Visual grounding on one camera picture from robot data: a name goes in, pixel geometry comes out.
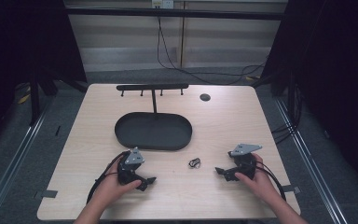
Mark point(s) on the metal floor rail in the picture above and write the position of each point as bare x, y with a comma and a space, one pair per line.
15, 155
310, 158

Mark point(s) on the black horizontal frame bar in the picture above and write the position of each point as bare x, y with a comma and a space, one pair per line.
174, 13

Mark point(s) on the round black table grommet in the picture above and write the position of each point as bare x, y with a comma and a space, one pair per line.
205, 97

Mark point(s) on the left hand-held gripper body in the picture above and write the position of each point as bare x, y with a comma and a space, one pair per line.
127, 169

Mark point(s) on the grey tape piece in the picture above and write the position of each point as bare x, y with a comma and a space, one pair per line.
46, 194
291, 188

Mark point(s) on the small black floor strip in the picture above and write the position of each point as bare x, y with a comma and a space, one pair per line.
57, 130

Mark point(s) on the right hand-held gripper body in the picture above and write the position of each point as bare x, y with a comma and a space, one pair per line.
245, 165

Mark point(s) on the yellow floor marker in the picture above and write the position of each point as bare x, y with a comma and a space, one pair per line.
24, 98

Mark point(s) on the person's left hand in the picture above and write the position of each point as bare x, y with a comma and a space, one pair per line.
110, 188

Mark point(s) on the white wall socket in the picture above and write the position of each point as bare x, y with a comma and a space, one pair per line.
162, 3

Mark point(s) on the dark curtain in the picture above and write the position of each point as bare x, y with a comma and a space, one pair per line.
18, 56
335, 77

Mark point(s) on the black hook stand with tray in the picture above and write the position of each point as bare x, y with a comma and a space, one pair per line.
154, 130

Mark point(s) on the person's right hand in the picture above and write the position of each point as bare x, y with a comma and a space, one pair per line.
262, 183

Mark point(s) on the black metal stand leg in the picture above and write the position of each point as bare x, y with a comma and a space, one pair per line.
34, 99

